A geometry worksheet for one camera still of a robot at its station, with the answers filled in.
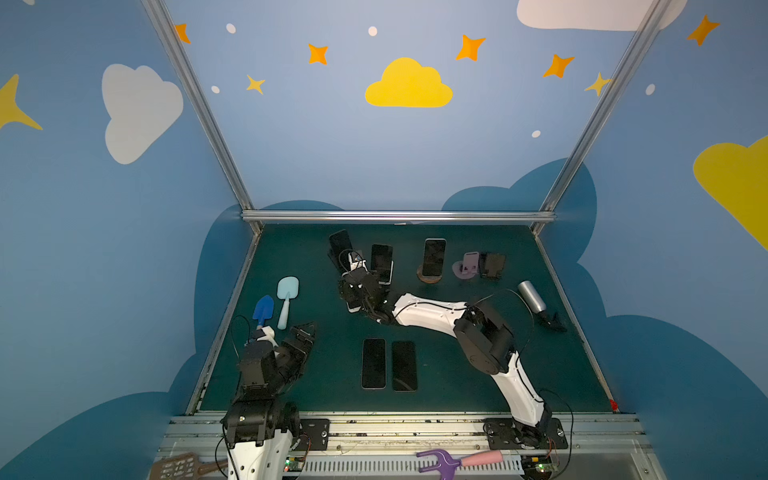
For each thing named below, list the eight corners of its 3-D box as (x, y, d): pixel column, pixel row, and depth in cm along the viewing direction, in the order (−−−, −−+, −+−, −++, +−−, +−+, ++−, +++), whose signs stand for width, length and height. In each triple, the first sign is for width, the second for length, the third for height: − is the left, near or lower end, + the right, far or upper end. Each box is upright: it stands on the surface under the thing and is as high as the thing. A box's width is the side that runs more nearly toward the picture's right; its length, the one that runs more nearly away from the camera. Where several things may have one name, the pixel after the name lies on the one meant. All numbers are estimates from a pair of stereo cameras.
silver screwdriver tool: (551, 336, 94) (555, 332, 91) (514, 287, 105) (517, 283, 103) (564, 331, 95) (568, 327, 93) (526, 283, 107) (529, 279, 104)
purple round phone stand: (454, 281, 110) (461, 261, 101) (452, 268, 114) (458, 248, 105) (472, 281, 111) (481, 261, 101) (469, 268, 114) (477, 248, 105)
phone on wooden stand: (421, 282, 107) (427, 251, 94) (420, 268, 111) (425, 237, 98) (441, 282, 107) (449, 251, 94) (439, 268, 111) (447, 237, 98)
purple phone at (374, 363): (360, 388, 84) (360, 385, 82) (363, 341, 93) (362, 338, 91) (386, 388, 84) (386, 386, 82) (386, 341, 93) (386, 338, 91)
